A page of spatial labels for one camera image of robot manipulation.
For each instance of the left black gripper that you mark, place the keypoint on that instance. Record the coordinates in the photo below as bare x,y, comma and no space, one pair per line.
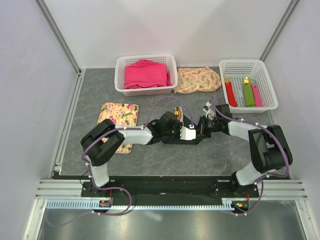
178,125

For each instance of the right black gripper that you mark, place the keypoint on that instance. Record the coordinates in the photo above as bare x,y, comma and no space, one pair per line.
201,127

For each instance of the black paper napkin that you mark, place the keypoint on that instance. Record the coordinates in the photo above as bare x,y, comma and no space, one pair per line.
190,142

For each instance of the gold spoon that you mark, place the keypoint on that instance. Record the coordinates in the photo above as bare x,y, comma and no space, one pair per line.
178,112

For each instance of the silver table knife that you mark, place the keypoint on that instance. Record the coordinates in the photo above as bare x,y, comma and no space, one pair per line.
181,118

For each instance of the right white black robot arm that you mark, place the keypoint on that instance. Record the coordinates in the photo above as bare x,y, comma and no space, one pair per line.
269,151

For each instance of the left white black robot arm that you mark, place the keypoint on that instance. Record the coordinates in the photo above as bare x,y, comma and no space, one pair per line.
102,142

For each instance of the red napkin roll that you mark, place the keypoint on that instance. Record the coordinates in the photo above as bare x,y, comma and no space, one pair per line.
230,93

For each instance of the green napkin roll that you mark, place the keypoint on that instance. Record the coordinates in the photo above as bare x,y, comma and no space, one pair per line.
248,93

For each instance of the pink napkin roll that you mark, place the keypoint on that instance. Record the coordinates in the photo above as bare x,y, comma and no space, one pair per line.
256,95

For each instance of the floral placemat tray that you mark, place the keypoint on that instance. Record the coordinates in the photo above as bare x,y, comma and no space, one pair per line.
123,114

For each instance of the white basket with pink cloth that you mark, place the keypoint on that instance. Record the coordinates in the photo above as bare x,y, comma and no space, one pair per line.
122,62

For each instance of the pink folded cloth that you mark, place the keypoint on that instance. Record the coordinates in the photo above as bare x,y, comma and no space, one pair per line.
146,74

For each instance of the white basket with rolls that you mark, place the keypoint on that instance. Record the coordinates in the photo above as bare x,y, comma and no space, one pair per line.
236,70

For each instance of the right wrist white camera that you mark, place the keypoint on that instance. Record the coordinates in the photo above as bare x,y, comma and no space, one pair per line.
209,113

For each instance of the wrist white camera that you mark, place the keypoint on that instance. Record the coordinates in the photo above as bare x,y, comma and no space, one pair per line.
209,113
187,134

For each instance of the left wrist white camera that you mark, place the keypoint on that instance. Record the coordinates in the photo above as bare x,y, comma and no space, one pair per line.
187,134

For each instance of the floral drawstring pouch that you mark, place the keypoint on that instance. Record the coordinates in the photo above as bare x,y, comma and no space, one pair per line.
202,79

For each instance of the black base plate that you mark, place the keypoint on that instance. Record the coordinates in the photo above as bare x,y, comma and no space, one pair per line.
211,186

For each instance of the front aluminium rail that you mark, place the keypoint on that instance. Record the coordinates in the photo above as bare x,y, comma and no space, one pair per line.
283,189

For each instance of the blue slotted cable duct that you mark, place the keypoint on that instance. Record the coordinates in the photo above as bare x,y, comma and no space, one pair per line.
99,205

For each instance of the right aluminium frame post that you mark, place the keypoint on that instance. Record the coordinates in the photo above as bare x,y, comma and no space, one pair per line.
279,28

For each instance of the aluminium frame post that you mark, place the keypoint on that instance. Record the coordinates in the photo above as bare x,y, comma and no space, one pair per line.
58,34
279,28

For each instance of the left aluminium frame post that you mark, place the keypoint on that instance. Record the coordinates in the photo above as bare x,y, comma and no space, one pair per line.
58,34

